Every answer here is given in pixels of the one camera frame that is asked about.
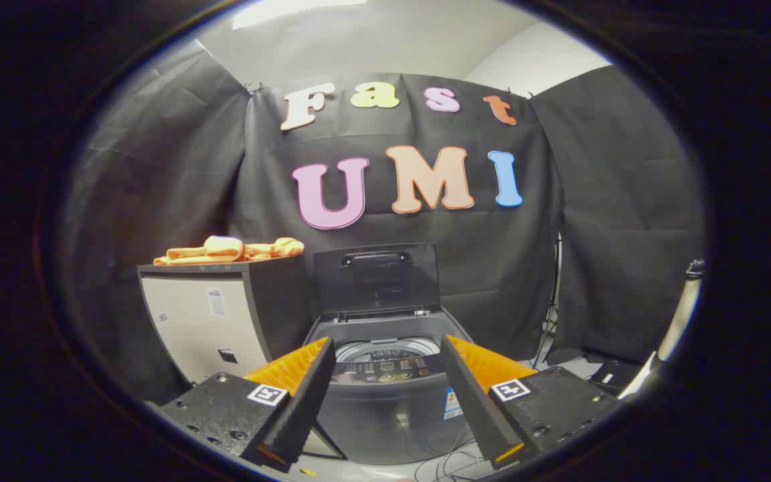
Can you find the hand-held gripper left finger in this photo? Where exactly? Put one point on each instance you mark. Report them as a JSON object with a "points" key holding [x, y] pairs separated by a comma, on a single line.
{"points": [[305, 402]]}

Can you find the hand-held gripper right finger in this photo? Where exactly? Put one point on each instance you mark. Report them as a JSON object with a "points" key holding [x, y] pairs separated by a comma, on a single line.
{"points": [[476, 402]]}

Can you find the black light stand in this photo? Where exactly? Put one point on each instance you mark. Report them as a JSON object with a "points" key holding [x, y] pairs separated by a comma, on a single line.
{"points": [[555, 294]]}

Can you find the orange clothes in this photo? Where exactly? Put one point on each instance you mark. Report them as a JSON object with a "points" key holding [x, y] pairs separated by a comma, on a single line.
{"points": [[225, 251]]}

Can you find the black backdrop cloth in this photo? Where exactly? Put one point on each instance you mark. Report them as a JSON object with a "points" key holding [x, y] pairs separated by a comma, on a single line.
{"points": [[479, 254]]}

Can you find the grey washing machine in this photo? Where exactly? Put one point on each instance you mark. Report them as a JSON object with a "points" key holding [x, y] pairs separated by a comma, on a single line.
{"points": [[385, 415]]}

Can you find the dark cabinet with beige door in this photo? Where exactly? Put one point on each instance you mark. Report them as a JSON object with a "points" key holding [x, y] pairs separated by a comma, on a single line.
{"points": [[191, 321]]}

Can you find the beige pole with black knob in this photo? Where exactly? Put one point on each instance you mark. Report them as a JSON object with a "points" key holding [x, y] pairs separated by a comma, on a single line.
{"points": [[683, 314]]}

